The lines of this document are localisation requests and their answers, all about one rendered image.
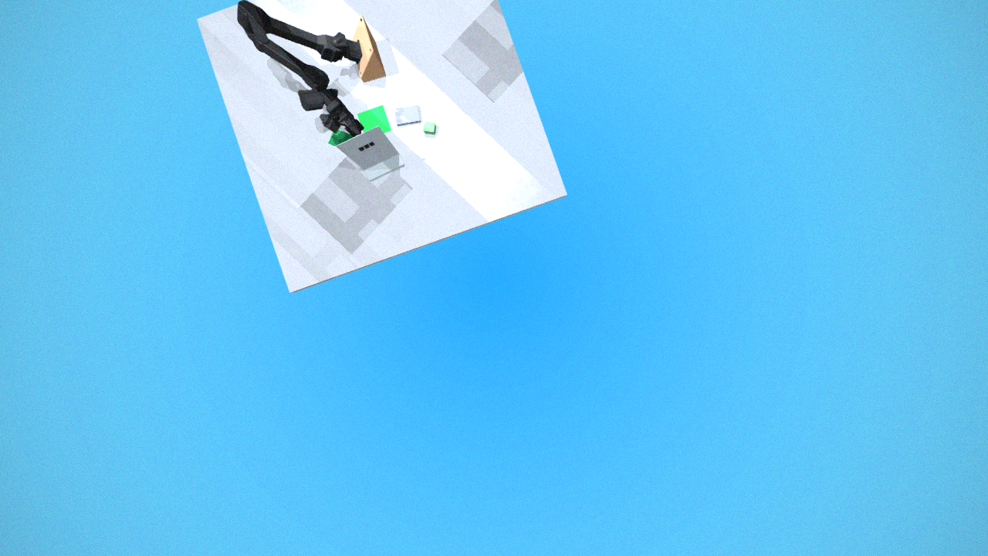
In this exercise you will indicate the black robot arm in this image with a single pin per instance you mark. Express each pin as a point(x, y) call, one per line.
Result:
point(258, 23)

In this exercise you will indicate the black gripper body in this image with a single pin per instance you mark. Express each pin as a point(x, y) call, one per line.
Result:
point(337, 107)

